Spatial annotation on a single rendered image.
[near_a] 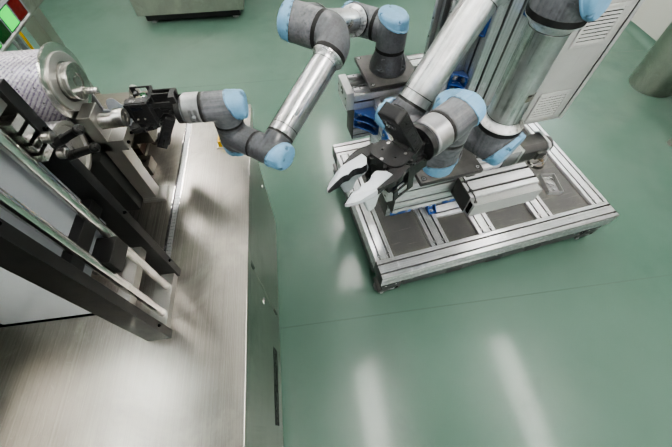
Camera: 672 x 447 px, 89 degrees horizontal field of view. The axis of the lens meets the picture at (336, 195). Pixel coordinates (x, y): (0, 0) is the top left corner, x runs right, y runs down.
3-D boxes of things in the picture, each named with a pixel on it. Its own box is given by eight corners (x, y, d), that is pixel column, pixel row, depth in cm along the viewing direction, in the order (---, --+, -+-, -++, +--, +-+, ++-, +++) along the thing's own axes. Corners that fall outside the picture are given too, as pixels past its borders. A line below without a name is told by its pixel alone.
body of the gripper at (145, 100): (126, 86, 82) (177, 82, 83) (142, 113, 89) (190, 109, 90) (118, 107, 77) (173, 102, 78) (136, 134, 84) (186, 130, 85)
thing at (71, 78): (76, 55, 69) (95, 90, 74) (66, 56, 69) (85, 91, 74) (59, 69, 63) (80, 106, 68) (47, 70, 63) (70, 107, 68)
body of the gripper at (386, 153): (392, 204, 61) (435, 170, 65) (394, 170, 54) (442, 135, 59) (362, 182, 65) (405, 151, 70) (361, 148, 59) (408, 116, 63)
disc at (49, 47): (79, 134, 70) (26, 70, 58) (76, 134, 70) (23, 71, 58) (99, 90, 79) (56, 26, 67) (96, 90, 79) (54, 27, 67)
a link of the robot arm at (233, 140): (249, 167, 94) (240, 138, 85) (218, 152, 97) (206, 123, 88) (266, 149, 98) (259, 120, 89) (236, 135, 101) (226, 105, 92)
